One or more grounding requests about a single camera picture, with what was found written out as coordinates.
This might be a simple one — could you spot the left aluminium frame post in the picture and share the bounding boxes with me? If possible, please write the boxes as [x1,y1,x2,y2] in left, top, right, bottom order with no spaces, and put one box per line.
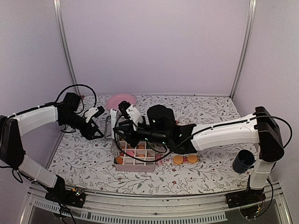
[53,0,78,85]

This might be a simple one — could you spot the aluminium frame post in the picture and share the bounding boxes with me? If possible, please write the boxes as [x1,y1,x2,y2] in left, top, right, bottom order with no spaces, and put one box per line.
[53,0,78,85]
[229,0,257,100]

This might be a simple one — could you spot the silver tin lid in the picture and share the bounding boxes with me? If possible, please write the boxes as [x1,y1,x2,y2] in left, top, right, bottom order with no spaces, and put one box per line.
[104,115,112,139]

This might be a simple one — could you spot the dark blue mug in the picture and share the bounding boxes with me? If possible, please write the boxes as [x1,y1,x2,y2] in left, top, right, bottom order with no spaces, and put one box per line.
[232,150,255,174]

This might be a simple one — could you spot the metal tongs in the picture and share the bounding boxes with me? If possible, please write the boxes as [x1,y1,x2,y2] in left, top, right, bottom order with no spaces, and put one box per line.
[109,108,124,157]

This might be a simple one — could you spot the floral cookie tray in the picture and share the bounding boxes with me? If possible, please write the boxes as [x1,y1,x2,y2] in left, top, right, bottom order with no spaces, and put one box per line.
[155,153,200,166]

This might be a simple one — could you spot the pink divided cookie tin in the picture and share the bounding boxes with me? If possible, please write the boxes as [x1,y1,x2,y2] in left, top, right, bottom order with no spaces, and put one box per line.
[114,140,156,173]

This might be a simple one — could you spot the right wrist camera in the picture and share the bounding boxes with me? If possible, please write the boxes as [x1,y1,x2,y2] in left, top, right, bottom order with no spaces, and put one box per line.
[118,101,143,131]

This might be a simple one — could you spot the right aluminium frame post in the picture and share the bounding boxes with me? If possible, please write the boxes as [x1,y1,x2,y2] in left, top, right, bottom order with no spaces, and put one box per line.
[229,0,257,100]

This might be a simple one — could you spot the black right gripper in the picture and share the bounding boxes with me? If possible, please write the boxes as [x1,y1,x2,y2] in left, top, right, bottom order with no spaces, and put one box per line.
[113,119,169,149]

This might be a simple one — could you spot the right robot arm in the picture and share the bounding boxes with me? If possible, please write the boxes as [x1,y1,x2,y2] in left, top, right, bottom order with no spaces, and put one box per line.
[110,101,285,203]

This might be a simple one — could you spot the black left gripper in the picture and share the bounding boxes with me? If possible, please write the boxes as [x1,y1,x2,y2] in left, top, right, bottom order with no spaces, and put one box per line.
[61,112,104,140]

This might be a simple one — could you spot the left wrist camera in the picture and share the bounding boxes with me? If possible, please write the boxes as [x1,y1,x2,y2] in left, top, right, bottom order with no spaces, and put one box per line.
[83,106,105,123]

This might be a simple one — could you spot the pink plate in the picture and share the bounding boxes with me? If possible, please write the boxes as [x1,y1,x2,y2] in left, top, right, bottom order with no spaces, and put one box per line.
[106,94,136,111]

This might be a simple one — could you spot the front aluminium rail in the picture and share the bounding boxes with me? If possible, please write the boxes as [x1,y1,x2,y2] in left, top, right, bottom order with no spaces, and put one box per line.
[20,182,294,224]

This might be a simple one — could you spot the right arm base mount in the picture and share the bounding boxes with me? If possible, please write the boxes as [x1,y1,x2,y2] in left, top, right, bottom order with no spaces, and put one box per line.
[225,191,266,219]

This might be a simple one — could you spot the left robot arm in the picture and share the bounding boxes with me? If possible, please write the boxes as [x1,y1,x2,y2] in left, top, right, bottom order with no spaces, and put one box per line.
[0,92,105,203]

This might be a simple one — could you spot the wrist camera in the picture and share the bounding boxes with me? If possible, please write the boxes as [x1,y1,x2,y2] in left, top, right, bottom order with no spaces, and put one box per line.
[118,101,143,131]
[83,106,105,123]

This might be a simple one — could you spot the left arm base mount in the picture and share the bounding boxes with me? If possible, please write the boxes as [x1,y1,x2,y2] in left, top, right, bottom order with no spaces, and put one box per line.
[45,187,86,208]

